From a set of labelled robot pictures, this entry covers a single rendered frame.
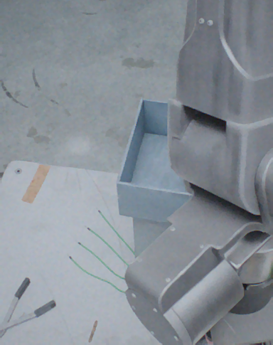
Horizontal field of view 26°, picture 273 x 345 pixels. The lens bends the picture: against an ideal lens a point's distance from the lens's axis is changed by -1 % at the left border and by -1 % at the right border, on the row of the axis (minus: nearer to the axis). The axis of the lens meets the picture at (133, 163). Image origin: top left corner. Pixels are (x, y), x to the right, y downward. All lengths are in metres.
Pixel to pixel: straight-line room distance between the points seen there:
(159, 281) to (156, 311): 0.02
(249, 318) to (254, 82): 0.23
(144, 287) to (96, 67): 2.21
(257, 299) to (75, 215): 0.73
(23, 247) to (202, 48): 0.84
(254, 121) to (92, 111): 2.06
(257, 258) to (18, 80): 2.21
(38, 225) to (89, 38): 1.65
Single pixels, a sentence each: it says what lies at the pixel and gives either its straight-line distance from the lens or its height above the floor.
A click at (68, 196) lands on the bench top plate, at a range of 1.19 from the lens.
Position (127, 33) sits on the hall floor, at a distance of 2.72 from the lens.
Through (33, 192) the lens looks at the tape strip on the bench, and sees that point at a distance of 1.21.
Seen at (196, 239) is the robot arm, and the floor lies 1.42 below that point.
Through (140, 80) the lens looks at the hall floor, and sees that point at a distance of 2.50.
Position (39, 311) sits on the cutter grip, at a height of 0.80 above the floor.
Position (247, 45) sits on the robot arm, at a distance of 0.34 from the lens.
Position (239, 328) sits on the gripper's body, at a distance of 0.50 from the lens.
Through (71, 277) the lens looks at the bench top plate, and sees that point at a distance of 1.10.
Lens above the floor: 1.75
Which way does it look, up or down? 52 degrees down
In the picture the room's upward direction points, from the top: 3 degrees counter-clockwise
